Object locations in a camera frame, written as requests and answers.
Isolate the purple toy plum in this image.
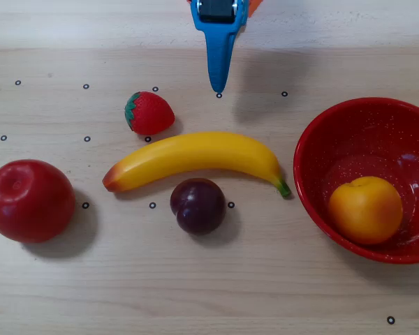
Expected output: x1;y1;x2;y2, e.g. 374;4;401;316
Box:
170;178;228;236

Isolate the red toy apple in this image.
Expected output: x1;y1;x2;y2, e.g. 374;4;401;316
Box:
0;159;76;244

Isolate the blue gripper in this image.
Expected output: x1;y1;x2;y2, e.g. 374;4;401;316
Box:
190;0;250;95

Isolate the yellow toy banana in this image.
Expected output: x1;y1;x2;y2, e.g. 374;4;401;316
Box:
102;131;292;199

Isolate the yellow orange toy peach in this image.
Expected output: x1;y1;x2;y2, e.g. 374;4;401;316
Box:
327;175;404;246

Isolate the orange robot base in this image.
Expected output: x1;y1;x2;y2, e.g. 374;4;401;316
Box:
247;0;265;18

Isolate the red toy strawberry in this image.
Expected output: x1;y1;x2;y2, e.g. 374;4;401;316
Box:
124;91;176;136

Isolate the red speckled bowl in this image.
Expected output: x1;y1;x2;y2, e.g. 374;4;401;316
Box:
293;97;419;265

